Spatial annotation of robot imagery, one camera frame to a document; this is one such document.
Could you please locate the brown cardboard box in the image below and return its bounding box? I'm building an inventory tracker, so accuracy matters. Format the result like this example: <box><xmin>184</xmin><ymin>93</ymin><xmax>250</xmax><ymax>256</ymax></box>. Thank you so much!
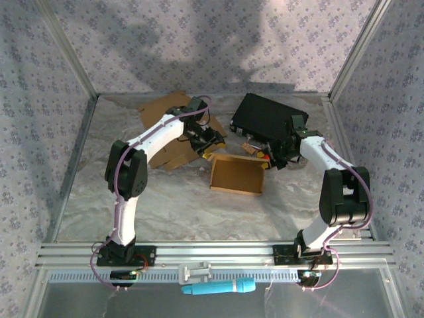
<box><xmin>209</xmin><ymin>152</ymin><xmax>268</xmax><ymax>197</ymax></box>

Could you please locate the cardboard sheet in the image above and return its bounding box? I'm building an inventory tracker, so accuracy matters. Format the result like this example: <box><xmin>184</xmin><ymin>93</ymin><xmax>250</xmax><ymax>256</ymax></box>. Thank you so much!
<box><xmin>138</xmin><ymin>91</ymin><xmax>229</xmax><ymax>172</ymax></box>

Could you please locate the black case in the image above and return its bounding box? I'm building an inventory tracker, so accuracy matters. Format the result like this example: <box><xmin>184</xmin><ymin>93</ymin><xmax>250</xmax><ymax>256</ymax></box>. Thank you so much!
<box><xmin>230</xmin><ymin>92</ymin><xmax>309</xmax><ymax>147</ymax></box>

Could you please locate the grey plastic clamp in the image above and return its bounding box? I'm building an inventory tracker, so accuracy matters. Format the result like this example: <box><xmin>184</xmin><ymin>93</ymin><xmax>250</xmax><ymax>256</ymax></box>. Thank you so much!
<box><xmin>178</xmin><ymin>261</ymin><xmax>213</xmax><ymax>285</ymax></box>

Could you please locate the small black circuit board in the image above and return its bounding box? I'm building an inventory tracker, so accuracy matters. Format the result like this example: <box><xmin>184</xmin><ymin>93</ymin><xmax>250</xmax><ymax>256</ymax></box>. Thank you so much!
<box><xmin>110</xmin><ymin>270</ymin><xmax>138</xmax><ymax>288</ymax></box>
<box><xmin>297</xmin><ymin>270</ymin><xmax>322</xmax><ymax>288</ymax></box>

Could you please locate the light blue marker pen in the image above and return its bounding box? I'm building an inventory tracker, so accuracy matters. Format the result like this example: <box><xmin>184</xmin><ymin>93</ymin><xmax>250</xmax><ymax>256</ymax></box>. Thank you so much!
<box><xmin>181</xmin><ymin>277</ymin><xmax>256</xmax><ymax>295</ymax></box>

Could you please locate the grey metal sheet panel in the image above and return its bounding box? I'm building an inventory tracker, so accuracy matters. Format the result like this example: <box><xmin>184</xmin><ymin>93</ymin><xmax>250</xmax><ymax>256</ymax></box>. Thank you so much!
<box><xmin>25</xmin><ymin>268</ymin><xmax>403</xmax><ymax>318</ymax></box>

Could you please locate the aluminium frame side rail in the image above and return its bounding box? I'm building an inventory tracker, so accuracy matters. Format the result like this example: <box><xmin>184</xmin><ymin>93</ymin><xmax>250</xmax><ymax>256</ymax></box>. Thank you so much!
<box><xmin>323</xmin><ymin>95</ymin><xmax>378</xmax><ymax>244</ymax></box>
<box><xmin>39</xmin><ymin>95</ymin><xmax>100</xmax><ymax>244</ymax></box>

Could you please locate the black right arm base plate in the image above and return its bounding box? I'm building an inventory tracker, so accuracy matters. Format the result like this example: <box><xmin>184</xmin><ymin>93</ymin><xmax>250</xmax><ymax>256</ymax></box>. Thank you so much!
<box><xmin>273</xmin><ymin>244</ymin><xmax>334</xmax><ymax>266</ymax></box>

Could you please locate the aluminium frame cross rail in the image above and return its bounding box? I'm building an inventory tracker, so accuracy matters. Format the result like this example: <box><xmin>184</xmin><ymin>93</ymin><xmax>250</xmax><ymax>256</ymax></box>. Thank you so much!
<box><xmin>34</xmin><ymin>241</ymin><xmax>397</xmax><ymax>270</ymax></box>

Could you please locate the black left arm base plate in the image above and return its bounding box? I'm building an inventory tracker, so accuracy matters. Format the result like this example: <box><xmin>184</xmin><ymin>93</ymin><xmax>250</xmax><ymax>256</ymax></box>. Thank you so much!
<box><xmin>96</xmin><ymin>244</ymin><xmax>157</xmax><ymax>268</ymax></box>

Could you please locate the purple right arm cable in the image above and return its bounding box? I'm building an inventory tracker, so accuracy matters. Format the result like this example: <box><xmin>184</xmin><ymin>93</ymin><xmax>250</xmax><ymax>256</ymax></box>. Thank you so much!
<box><xmin>299</xmin><ymin>138</ymin><xmax>374</xmax><ymax>293</ymax></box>

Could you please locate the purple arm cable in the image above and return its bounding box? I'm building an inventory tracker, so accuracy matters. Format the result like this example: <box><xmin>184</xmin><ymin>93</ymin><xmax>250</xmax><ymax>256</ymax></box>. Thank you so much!
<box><xmin>299</xmin><ymin>138</ymin><xmax>374</xmax><ymax>293</ymax></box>
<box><xmin>88</xmin><ymin>95</ymin><xmax>213</xmax><ymax>293</ymax></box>

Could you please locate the aluminium frame post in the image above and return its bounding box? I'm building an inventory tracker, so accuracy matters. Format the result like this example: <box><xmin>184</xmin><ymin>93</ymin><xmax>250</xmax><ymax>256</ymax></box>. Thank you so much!
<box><xmin>34</xmin><ymin>0</ymin><xmax>100</xmax><ymax>99</ymax></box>
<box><xmin>329</xmin><ymin>0</ymin><xmax>394</xmax><ymax>100</ymax></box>

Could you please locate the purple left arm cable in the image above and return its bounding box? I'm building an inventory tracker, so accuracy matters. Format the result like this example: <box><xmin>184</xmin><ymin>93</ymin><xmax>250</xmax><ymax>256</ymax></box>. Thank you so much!
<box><xmin>88</xmin><ymin>95</ymin><xmax>213</xmax><ymax>293</ymax></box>

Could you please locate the grey slotted cable duct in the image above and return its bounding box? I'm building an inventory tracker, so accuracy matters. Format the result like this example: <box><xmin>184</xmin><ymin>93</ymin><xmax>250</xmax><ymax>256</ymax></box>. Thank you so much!
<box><xmin>48</xmin><ymin>270</ymin><xmax>301</xmax><ymax>283</ymax></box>

